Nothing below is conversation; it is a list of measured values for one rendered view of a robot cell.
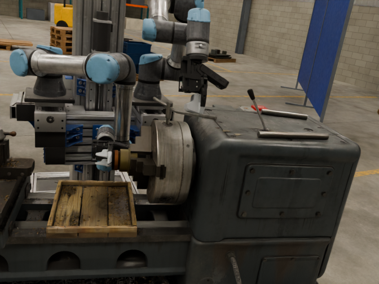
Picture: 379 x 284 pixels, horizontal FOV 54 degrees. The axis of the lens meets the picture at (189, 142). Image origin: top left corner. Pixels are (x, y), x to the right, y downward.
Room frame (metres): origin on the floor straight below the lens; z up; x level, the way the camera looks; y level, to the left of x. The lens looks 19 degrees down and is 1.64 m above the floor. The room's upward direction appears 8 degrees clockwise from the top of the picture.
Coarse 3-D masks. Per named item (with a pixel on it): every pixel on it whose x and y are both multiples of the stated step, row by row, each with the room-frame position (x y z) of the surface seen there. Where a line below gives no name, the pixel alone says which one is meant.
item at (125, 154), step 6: (114, 150) 1.27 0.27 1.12; (120, 150) 1.27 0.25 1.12; (126, 150) 1.27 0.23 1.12; (114, 156) 1.24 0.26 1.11; (120, 156) 1.25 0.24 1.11; (126, 156) 1.25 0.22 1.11; (132, 156) 1.27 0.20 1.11; (114, 162) 1.23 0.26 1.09; (120, 162) 1.23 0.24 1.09; (126, 162) 1.24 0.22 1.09; (114, 168) 1.24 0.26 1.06; (120, 168) 1.24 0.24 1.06; (126, 168) 1.24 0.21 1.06
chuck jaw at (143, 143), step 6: (144, 126) 1.37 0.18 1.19; (150, 126) 1.37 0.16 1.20; (144, 132) 1.35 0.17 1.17; (150, 132) 1.36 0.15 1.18; (138, 138) 1.33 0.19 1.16; (144, 138) 1.34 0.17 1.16; (150, 138) 1.34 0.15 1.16; (132, 144) 1.31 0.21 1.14; (138, 144) 1.31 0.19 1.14; (144, 144) 1.32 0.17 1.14; (150, 144) 1.33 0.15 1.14; (132, 150) 1.29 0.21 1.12; (138, 150) 1.30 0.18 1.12; (144, 150) 1.30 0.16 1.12; (150, 150) 1.31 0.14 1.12
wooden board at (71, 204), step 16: (64, 192) 1.33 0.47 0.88; (80, 192) 1.34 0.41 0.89; (96, 192) 1.36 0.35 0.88; (112, 192) 1.38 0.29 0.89; (128, 192) 1.39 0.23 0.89; (64, 208) 1.21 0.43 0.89; (80, 208) 1.23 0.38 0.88; (96, 208) 1.24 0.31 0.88; (112, 208) 1.25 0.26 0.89; (128, 208) 1.27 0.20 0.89; (48, 224) 1.07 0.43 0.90; (64, 224) 1.11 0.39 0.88; (80, 224) 1.12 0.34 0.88; (96, 224) 1.13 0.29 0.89; (112, 224) 1.15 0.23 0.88
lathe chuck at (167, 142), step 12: (156, 120) 1.33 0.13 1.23; (156, 132) 1.24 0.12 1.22; (168, 132) 1.25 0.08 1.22; (180, 132) 1.26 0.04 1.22; (156, 144) 1.21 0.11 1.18; (168, 144) 1.21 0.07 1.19; (180, 144) 1.22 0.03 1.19; (156, 156) 1.19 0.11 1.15; (168, 156) 1.18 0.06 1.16; (180, 156) 1.19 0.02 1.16; (168, 168) 1.17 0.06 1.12; (180, 168) 1.18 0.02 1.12; (156, 180) 1.15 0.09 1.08; (168, 180) 1.16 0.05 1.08; (180, 180) 1.17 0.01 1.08; (156, 192) 1.16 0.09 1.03; (168, 192) 1.17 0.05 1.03
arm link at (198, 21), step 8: (192, 8) 1.28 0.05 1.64; (200, 8) 1.27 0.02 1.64; (192, 16) 1.26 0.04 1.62; (200, 16) 1.26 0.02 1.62; (208, 16) 1.28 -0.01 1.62; (192, 24) 1.25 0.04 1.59; (200, 24) 1.25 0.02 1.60; (208, 24) 1.27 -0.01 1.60; (192, 32) 1.25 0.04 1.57; (200, 32) 1.24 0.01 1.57; (208, 32) 1.26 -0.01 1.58; (192, 40) 1.24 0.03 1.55; (200, 40) 1.24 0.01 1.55; (208, 40) 1.26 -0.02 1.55
